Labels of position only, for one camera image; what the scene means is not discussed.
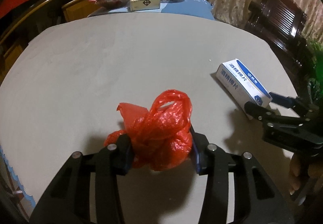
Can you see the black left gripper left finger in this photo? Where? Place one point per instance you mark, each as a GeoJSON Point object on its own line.
{"type": "Point", "coordinates": [67, 197]}

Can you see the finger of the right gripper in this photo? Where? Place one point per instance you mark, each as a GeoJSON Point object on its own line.
{"type": "Point", "coordinates": [264, 115]}
{"type": "Point", "coordinates": [301, 107]}

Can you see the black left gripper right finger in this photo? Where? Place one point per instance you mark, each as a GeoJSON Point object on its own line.
{"type": "Point", "coordinates": [256, 197]}

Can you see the white blue medicine box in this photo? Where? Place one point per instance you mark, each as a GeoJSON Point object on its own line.
{"type": "Point", "coordinates": [242, 84]}

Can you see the red plastic bag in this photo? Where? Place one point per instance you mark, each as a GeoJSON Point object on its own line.
{"type": "Point", "coordinates": [160, 136]}

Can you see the green potted plant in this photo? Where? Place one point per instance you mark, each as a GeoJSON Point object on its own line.
{"type": "Point", "coordinates": [315, 81]}

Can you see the dark wooden armchair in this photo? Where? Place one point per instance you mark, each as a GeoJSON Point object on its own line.
{"type": "Point", "coordinates": [280, 23]}

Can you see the blue tablecloth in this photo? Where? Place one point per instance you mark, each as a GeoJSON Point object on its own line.
{"type": "Point", "coordinates": [197, 8]}

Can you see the gold tissue box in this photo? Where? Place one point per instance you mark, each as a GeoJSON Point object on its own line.
{"type": "Point", "coordinates": [138, 5]}

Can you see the wooden chair back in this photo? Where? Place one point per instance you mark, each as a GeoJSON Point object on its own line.
{"type": "Point", "coordinates": [22, 17]}

